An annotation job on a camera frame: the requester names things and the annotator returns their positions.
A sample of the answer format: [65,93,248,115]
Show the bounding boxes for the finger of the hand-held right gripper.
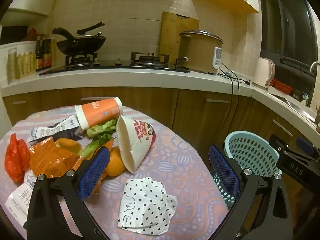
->
[296,137,320,156]
[269,134,320,163]

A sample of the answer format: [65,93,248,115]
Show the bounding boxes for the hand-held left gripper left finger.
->
[26,146,112,240]

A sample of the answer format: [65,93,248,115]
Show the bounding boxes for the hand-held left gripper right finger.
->
[209,145,293,240]

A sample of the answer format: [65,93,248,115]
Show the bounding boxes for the rounded orange peel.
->
[104,146,127,178]

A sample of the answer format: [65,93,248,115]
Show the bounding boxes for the light blue plastic basket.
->
[210,130,281,210]

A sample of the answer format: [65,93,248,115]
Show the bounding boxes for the long orange peel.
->
[54,138,82,157]

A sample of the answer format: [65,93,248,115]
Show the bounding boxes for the orange foil snack wrapper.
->
[29,136,84,179]

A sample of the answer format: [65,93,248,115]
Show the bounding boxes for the white paper noodle bowl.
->
[116,115,157,174]

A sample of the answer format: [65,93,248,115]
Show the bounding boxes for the heart-patterned paper napkin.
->
[117,177,178,236]

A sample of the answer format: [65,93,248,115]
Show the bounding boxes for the red plastic bag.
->
[4,133,31,183]

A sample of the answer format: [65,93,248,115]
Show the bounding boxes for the white printed paper leaflet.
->
[4,174,38,229]

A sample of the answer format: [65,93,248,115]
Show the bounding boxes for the green leafy vegetable scrap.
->
[77,119,118,160]

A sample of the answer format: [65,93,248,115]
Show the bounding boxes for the steel sink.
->
[267,90,318,122]

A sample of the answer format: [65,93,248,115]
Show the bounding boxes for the red plastic tray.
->
[271,78,293,95]

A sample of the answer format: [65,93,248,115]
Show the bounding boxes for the blue and white milk carton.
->
[29,116,85,144]

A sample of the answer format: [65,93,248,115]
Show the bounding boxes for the orange and white paper cup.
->
[75,97,123,131]

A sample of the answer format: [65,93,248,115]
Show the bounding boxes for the wooden base cabinets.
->
[2,87,320,188]

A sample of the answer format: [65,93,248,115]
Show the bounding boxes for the cream electric kettle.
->
[252,57,276,90]

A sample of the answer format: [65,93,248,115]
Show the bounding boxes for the metal faucet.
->
[309,61,320,75]

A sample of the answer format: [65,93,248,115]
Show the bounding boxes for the white kitchen countertop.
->
[0,61,320,132]

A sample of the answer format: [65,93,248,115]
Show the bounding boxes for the white power meter plug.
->
[212,47,223,68]

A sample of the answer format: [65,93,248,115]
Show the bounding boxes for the black gas stove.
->
[39,51,191,76]

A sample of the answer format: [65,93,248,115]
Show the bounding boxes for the dark window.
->
[258,0,320,82]

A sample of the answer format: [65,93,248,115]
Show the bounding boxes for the brown rice cooker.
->
[177,30,224,75]

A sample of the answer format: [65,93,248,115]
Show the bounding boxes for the yellow cardboard box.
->
[16,51,37,80]

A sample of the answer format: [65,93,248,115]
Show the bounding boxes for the black wok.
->
[52,27,107,56]

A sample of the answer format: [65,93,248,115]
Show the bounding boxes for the white box with glass print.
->
[6,46,19,84]

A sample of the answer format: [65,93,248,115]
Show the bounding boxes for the wooden cutting board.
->
[160,11,200,63]

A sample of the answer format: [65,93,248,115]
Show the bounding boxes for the black power cables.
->
[217,61,251,96]

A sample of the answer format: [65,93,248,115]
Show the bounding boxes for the black-handled pan lid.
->
[74,22,105,40]

